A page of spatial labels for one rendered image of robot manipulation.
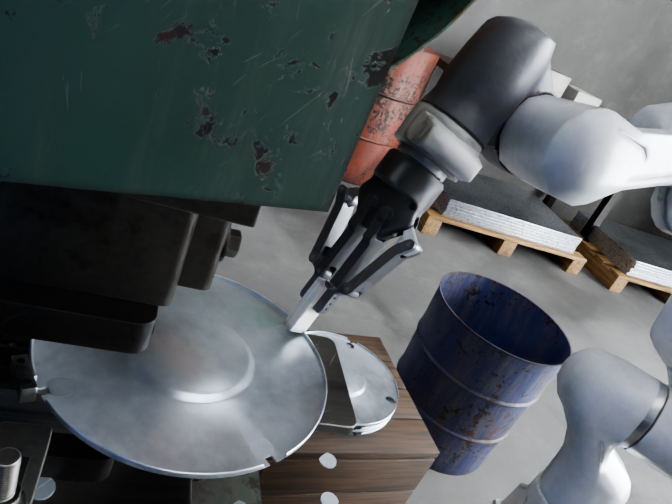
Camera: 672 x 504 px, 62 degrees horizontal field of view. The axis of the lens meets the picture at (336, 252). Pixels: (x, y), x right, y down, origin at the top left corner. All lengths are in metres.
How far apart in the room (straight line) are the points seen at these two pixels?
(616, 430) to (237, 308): 0.55
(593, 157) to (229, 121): 0.41
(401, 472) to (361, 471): 0.10
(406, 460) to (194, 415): 0.81
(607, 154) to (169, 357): 0.47
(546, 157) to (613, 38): 4.13
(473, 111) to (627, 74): 4.30
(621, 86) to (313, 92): 4.66
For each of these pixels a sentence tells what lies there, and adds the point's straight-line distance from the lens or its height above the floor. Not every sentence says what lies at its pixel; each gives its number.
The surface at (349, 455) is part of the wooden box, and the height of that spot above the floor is 0.34.
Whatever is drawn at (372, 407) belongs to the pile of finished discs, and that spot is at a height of 0.38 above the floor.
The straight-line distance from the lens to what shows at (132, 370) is 0.56.
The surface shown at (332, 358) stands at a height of 0.78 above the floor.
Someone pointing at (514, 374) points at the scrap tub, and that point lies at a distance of 1.58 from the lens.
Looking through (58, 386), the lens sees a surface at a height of 0.78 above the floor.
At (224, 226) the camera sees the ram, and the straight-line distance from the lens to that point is 0.45.
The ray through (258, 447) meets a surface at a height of 0.78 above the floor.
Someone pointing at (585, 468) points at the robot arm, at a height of 0.69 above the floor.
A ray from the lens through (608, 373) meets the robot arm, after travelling 0.89.
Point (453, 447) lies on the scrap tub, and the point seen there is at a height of 0.11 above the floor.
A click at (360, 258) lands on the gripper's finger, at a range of 0.62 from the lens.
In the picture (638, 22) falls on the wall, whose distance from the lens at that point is 4.79.
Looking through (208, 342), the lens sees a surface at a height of 0.79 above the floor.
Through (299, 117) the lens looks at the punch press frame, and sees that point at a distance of 0.26.
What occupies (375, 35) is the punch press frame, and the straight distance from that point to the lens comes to 0.26.
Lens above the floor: 1.17
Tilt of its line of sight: 26 degrees down
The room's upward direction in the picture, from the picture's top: 24 degrees clockwise
